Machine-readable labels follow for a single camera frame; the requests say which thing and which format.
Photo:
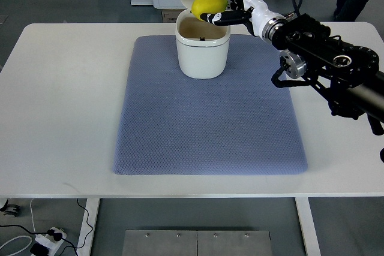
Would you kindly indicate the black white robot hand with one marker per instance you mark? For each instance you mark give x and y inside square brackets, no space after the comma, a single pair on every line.
[259,20]

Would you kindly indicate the yellow lemon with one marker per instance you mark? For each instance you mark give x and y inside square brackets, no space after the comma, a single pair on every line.
[208,7]

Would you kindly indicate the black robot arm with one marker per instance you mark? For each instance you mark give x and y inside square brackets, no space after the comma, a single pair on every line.
[347,76]

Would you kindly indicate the white trash bin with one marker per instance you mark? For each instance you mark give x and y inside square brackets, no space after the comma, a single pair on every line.
[202,48]

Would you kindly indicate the cardboard box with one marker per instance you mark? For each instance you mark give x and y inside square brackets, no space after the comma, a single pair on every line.
[170,16]

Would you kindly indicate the blue quilted mat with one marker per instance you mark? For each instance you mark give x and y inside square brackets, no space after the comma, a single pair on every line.
[238,123]

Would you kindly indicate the white table leg right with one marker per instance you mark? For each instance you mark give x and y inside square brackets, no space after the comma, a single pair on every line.
[307,226]

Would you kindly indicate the white table leg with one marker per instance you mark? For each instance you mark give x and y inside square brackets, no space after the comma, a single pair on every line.
[87,231]
[307,226]

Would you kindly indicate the grey metal floor plate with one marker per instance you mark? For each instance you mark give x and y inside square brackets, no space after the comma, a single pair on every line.
[196,242]

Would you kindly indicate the white table leg left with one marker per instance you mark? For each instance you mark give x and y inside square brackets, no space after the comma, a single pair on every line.
[87,231]

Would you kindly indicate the white power strip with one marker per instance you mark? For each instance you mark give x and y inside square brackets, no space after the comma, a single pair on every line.
[52,239]

